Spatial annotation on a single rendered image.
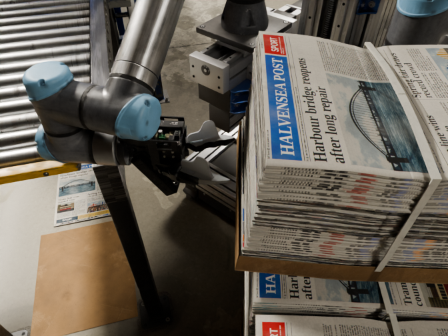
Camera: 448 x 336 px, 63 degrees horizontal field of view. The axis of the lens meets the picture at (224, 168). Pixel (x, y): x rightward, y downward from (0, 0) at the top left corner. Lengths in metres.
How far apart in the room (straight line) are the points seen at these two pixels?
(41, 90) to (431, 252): 0.60
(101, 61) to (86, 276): 0.86
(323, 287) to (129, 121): 0.38
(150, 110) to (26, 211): 1.39
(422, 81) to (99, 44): 0.93
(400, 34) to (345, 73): 0.45
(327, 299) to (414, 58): 0.37
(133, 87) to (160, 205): 1.18
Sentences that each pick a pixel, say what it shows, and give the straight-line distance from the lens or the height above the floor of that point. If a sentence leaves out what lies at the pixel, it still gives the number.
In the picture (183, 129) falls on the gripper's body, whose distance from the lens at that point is 0.66.
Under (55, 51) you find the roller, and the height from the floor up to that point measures 0.80.
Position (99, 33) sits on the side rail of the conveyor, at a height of 0.80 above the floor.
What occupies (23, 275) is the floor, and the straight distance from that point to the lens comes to 1.70.
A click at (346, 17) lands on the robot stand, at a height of 0.90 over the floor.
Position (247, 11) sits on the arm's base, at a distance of 1.17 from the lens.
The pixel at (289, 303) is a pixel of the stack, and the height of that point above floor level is 0.83.
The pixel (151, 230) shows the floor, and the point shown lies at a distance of 1.64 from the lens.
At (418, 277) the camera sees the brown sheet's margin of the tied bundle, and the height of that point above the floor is 0.86.
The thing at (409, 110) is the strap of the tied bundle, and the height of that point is 1.07.
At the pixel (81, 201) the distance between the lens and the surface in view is 1.83.
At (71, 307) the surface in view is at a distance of 1.55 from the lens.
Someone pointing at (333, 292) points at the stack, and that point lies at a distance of 0.58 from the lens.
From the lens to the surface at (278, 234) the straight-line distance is 0.47.
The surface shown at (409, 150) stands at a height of 1.06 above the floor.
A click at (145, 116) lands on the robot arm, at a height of 0.99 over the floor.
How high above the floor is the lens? 1.33
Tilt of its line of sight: 46 degrees down
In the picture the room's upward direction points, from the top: straight up
